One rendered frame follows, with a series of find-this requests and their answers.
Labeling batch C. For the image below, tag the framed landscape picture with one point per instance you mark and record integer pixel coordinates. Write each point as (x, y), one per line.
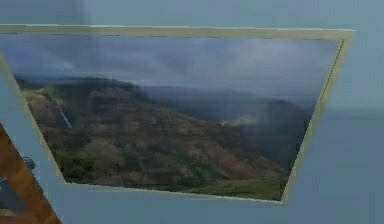
(173, 116)

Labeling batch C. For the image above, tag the small dark grey object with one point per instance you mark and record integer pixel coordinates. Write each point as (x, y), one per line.
(29, 163)

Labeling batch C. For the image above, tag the brown wooden furniture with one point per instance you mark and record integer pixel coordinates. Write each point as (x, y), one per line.
(23, 186)

